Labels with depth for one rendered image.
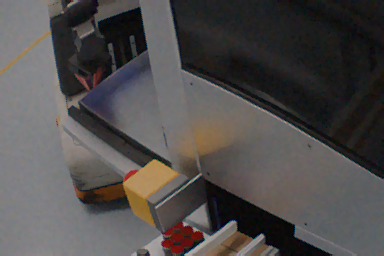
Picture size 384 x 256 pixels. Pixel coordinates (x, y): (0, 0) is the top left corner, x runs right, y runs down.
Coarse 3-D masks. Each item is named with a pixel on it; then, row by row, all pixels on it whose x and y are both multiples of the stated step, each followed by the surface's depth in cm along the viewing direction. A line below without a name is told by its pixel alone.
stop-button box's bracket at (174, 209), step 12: (192, 180) 109; (180, 192) 108; (192, 192) 110; (204, 192) 112; (168, 204) 107; (180, 204) 109; (192, 204) 111; (168, 216) 108; (180, 216) 110; (168, 228) 109
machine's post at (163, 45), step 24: (144, 0) 95; (168, 0) 91; (144, 24) 98; (168, 24) 94; (168, 48) 98; (168, 72) 101; (168, 96) 105; (168, 120) 108; (168, 144) 112; (192, 144) 107; (192, 168) 111; (216, 192) 115; (192, 216) 120
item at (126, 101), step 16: (128, 64) 154; (144, 64) 157; (112, 80) 152; (128, 80) 155; (144, 80) 154; (96, 96) 151; (112, 96) 151; (128, 96) 150; (144, 96) 149; (96, 112) 143; (112, 112) 147; (128, 112) 146; (144, 112) 146; (112, 128) 140; (128, 128) 143; (144, 128) 142; (160, 128) 141; (144, 144) 134; (160, 144) 138; (160, 160) 132
